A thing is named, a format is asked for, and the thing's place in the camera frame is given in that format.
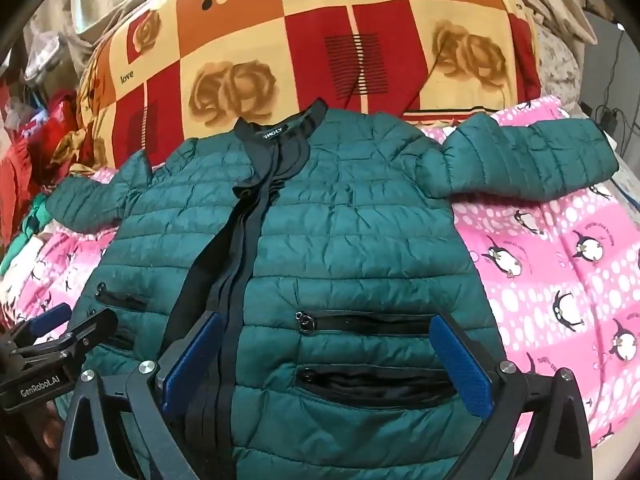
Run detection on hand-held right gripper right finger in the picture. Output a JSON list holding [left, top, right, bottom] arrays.
[[428, 313, 602, 480]]

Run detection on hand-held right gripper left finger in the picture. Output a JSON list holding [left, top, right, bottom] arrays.
[[60, 310, 225, 480]]

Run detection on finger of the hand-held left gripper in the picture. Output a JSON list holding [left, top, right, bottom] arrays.
[[15, 307, 120, 361], [9, 302, 74, 347]]

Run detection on green quilted puffer jacket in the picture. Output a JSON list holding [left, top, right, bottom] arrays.
[[46, 99, 621, 480]]

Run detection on red clothes pile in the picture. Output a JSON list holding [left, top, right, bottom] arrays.
[[0, 82, 113, 246]]

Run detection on green cloth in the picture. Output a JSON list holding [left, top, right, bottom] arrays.
[[7, 195, 58, 263]]

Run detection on pink penguin blanket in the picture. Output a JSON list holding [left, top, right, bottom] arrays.
[[0, 94, 640, 466]]

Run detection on black power adapter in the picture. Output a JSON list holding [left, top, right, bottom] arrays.
[[600, 106, 623, 133]]

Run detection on beige curtain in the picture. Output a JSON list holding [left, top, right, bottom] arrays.
[[25, 0, 156, 78]]

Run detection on grey floral cloth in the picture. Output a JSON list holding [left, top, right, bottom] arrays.
[[534, 22, 588, 118]]

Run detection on rose checkered quilt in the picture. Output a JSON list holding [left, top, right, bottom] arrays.
[[75, 0, 545, 173]]

